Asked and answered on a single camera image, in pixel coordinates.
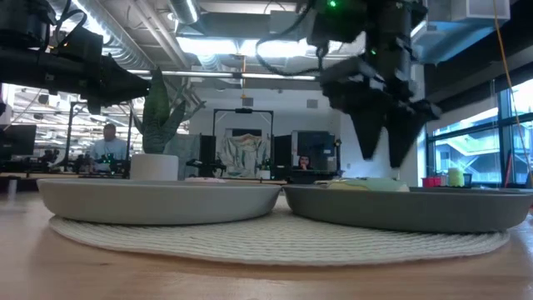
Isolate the dark background screen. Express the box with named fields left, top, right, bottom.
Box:
left=291, top=130, right=337, bottom=172

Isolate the long ceiling light tube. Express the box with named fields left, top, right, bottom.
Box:
left=127, top=69, right=317, bottom=82

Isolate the dark grey plate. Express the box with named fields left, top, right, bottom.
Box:
left=281, top=184, right=533, bottom=234

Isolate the black background station frame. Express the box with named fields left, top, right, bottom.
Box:
left=212, top=107, right=275, bottom=181

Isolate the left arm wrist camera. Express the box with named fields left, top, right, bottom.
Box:
left=52, top=24, right=104, bottom=63

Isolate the green snake plant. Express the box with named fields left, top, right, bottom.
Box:
left=132, top=67, right=197, bottom=155

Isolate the yellow hanging cable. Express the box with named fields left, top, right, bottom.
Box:
left=493, top=0, right=533, bottom=178

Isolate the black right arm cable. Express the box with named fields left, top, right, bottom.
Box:
left=255, top=24, right=331, bottom=78

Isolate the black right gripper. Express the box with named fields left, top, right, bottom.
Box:
left=318, top=56, right=442, bottom=169

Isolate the silver ventilation duct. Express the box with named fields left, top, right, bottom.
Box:
left=167, top=0, right=202, bottom=25

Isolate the mint green frosted donut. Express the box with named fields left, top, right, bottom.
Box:
left=326, top=177, right=411, bottom=193

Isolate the yellow-green cylinder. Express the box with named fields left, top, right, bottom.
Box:
left=447, top=167, right=466, bottom=188

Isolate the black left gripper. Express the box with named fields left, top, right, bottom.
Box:
left=43, top=52, right=152, bottom=116

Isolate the white plant pot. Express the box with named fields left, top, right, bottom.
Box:
left=129, top=152, right=180, bottom=182

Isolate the light grey plate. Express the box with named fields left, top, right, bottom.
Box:
left=36, top=177, right=283, bottom=227

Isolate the pale hanging cloth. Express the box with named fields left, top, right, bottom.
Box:
left=219, top=132, right=271, bottom=179

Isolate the white woven round placemat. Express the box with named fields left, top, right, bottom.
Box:
left=48, top=195, right=511, bottom=267

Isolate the black computer monitor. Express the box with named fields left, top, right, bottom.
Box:
left=0, top=123, right=37, bottom=158

